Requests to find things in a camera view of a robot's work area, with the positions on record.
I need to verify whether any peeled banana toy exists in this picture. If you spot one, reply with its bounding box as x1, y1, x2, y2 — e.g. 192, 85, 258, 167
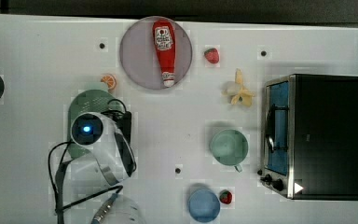
222, 68, 255, 107

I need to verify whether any red strawberry toy near plate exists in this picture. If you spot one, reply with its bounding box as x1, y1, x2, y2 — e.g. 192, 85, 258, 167
204, 48, 220, 64

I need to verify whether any purple round plate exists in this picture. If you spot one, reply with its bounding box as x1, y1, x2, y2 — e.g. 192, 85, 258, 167
119, 16, 193, 90

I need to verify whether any orange slice toy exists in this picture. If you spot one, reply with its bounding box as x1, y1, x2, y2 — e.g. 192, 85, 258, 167
101, 74, 117, 91

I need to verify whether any red ketchup bottle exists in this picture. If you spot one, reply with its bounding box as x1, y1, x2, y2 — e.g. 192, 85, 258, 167
152, 19, 176, 88

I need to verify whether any green mug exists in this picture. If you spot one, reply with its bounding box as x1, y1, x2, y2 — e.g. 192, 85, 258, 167
210, 129, 249, 173

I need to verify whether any green plastic strainer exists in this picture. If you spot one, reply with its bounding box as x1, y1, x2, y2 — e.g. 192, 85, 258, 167
66, 89, 126, 159

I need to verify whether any blue round bowl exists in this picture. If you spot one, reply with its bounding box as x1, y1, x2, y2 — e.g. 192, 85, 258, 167
187, 189, 220, 223

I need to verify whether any black silver toaster oven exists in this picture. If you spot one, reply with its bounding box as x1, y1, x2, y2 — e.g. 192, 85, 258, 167
258, 74, 358, 201

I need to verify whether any red strawberry toy near bowl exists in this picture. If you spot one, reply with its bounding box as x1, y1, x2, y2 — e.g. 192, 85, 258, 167
219, 189, 232, 204

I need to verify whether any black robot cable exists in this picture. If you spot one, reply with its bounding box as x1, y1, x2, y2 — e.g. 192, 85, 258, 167
47, 140, 124, 224

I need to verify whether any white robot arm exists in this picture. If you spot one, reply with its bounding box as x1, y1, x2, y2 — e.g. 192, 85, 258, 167
53, 112, 137, 224

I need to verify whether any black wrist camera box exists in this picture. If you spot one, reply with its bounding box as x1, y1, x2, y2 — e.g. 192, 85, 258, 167
102, 98, 132, 142

